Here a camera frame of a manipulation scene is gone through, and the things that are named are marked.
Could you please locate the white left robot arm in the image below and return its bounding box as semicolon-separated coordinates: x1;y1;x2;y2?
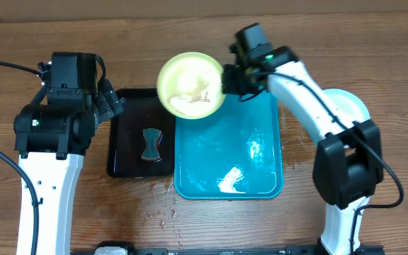
16;152;84;255

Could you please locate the yellow plate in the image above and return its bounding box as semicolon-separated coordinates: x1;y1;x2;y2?
157;52;226;120

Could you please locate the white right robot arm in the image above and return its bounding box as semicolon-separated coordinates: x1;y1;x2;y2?
222;43;384;254

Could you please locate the teal plastic serving tray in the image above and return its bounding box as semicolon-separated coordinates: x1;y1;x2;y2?
174;92;284;200

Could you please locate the black rectangular water tray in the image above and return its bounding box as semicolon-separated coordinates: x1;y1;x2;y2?
106;89;176;178

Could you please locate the light blue plate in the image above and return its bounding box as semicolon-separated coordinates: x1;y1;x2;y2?
324;89;370;123

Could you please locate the green and orange sponge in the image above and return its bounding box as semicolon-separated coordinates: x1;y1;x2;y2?
142;128;162;162

